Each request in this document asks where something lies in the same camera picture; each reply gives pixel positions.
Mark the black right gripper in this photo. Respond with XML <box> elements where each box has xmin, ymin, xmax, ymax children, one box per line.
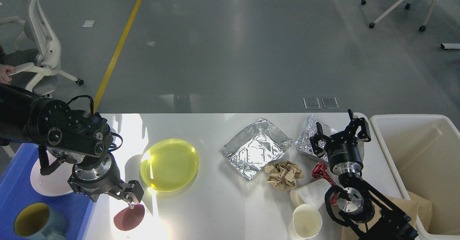
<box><xmin>309</xmin><ymin>109</ymin><xmax>371</xmax><ymax>176</ymax></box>

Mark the grey-blue mug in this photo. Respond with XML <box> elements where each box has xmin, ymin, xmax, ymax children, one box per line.
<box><xmin>13</xmin><ymin>202</ymin><xmax>68</xmax><ymax>240</ymax></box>

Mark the person hand on chair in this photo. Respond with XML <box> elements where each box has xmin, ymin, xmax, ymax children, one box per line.
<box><xmin>0</xmin><ymin>64</ymin><xmax>16</xmax><ymax>84</ymax></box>

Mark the blue plastic tray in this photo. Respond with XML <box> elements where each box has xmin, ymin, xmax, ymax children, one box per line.
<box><xmin>0</xmin><ymin>143</ymin><xmax>93</xmax><ymax>240</ymax></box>

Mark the floor socket cover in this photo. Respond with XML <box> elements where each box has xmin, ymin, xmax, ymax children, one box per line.
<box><xmin>321</xmin><ymin>97</ymin><xmax>340</xmax><ymax>109</ymax></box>
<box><xmin>303</xmin><ymin>97</ymin><xmax>321</xmax><ymax>110</ymax></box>

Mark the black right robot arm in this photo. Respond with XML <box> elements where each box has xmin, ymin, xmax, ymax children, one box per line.
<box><xmin>309</xmin><ymin>110</ymin><xmax>418</xmax><ymax>240</ymax></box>

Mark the lying white paper cup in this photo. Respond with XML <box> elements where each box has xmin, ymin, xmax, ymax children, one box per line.
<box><xmin>290</xmin><ymin>179</ymin><xmax>331</xmax><ymax>209</ymax></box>

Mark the pink mug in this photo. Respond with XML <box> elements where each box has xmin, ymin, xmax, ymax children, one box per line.
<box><xmin>113</xmin><ymin>201</ymin><xmax>153</xmax><ymax>240</ymax></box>

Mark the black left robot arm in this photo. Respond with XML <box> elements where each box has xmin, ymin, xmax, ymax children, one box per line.
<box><xmin>0</xmin><ymin>84</ymin><xmax>144</xmax><ymax>209</ymax></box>

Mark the crumpled brown paper ball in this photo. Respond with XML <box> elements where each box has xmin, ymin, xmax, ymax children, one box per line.
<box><xmin>263</xmin><ymin>160</ymin><xmax>304</xmax><ymax>191</ymax></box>

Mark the brown paper bag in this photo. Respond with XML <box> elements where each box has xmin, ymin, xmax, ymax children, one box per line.
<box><xmin>341</xmin><ymin>191</ymin><xmax>433</xmax><ymax>240</ymax></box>

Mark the upright white paper cup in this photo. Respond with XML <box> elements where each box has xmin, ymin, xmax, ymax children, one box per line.
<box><xmin>288</xmin><ymin>204</ymin><xmax>322</xmax><ymax>240</ymax></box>

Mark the white bar on floor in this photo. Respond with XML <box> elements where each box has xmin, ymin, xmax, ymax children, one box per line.
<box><xmin>440</xmin><ymin>42</ymin><xmax>460</xmax><ymax>50</ymax></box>

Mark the square aluminium foil tray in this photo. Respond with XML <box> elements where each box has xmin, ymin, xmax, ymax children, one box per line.
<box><xmin>220</xmin><ymin>118</ymin><xmax>293</xmax><ymax>181</ymax></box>

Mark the pink round plate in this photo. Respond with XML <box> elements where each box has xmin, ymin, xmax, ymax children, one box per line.
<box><xmin>30</xmin><ymin>160</ymin><xmax>73</xmax><ymax>197</ymax></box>

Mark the left floor socket cover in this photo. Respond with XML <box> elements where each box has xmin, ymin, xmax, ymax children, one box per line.
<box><xmin>303</xmin><ymin>97</ymin><xmax>321</xmax><ymax>110</ymax></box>

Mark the red crumpled wrapper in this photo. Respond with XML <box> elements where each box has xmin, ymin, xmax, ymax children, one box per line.
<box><xmin>312</xmin><ymin>162</ymin><xmax>339</xmax><ymax>206</ymax></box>

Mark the right floor socket cover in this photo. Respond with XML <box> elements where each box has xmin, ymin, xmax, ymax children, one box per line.
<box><xmin>321</xmin><ymin>97</ymin><xmax>340</xmax><ymax>109</ymax></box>

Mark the crumpled aluminium foil tray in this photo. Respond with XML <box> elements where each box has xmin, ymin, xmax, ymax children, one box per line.
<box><xmin>295</xmin><ymin>115</ymin><xmax>364</xmax><ymax>166</ymax></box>

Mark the white plastic waste bin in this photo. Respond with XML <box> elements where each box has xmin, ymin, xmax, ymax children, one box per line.
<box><xmin>370</xmin><ymin>114</ymin><xmax>460</xmax><ymax>240</ymax></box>

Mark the yellow translucent plate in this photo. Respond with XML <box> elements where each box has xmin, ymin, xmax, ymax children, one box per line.
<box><xmin>139</xmin><ymin>138</ymin><xmax>200</xmax><ymax>192</ymax></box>

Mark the white office chair left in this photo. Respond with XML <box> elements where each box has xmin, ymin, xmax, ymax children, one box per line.
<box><xmin>1</xmin><ymin>0</ymin><xmax>85</xmax><ymax>97</ymax></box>

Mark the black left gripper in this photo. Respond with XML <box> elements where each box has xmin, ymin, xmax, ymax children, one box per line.
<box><xmin>68</xmin><ymin>153</ymin><xmax>144</xmax><ymax>209</ymax></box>

